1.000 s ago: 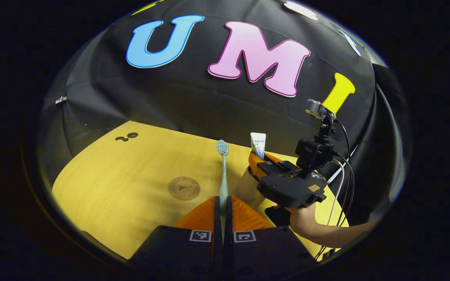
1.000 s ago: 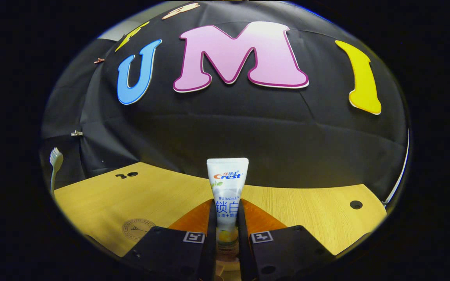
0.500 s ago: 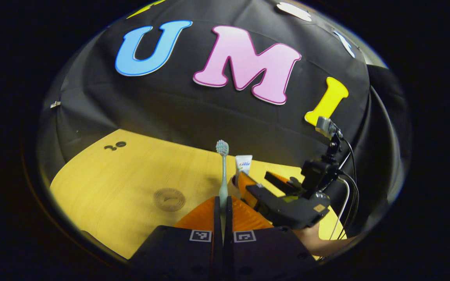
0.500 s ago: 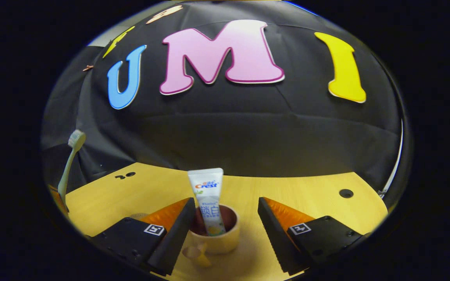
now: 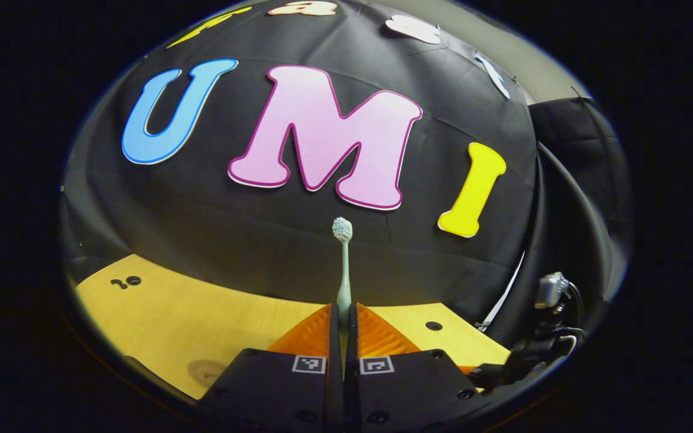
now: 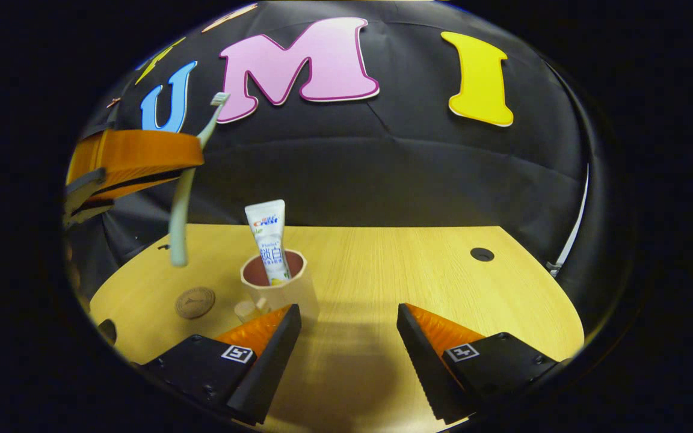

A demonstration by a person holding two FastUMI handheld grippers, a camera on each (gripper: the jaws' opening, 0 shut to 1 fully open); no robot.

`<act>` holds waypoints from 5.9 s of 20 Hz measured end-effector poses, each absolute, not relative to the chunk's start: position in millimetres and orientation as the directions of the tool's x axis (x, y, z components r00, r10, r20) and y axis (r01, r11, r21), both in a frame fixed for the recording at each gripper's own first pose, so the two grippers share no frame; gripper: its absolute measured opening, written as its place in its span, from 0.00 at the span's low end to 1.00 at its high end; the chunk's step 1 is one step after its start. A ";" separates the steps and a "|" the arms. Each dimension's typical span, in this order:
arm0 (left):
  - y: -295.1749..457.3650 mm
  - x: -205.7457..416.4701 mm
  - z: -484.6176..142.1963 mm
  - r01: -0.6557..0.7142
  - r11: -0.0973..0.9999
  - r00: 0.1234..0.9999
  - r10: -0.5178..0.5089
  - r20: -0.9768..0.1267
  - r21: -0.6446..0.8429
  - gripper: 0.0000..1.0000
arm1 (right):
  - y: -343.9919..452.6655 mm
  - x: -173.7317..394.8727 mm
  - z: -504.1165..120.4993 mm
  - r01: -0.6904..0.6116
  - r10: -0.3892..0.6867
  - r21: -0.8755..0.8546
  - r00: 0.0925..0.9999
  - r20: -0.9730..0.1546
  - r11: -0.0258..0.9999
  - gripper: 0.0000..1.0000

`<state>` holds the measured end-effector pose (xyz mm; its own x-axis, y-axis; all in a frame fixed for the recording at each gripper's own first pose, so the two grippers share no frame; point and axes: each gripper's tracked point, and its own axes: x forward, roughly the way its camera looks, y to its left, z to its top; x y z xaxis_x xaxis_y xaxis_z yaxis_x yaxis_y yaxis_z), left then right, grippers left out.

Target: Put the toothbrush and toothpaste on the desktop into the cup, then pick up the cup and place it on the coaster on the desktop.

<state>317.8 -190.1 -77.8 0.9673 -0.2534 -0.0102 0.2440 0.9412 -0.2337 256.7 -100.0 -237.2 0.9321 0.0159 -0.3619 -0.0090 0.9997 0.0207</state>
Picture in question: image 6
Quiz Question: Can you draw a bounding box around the beige cup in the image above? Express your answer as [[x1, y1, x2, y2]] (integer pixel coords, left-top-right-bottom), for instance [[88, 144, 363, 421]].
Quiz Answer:
[[235, 248, 321, 328]]

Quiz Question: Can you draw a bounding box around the pale green toothbrush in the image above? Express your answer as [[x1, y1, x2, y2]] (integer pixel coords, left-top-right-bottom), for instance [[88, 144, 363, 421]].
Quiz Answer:
[[168, 92, 231, 267]]

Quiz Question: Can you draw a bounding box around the black backdrop cloth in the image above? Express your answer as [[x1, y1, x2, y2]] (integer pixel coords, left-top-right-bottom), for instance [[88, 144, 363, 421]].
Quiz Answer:
[[67, 0, 630, 337]]

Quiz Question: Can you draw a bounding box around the wooden desktop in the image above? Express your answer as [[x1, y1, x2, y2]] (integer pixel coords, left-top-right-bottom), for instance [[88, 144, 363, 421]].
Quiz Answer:
[[89, 224, 585, 433]]

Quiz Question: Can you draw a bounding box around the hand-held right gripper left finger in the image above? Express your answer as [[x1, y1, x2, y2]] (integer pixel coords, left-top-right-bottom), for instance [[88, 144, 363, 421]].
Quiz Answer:
[[142, 304, 303, 426]]

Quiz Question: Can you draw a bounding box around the white toothpaste tube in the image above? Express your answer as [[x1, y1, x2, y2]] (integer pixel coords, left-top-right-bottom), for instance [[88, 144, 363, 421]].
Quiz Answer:
[[245, 200, 292, 286]]

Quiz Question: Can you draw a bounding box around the round brown coaster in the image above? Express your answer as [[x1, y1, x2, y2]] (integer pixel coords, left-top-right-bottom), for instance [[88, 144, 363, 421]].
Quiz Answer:
[[175, 286, 216, 320]]

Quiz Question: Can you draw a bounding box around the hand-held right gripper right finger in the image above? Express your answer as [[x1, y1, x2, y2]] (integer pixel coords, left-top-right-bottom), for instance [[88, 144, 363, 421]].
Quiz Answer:
[[396, 302, 567, 425]]

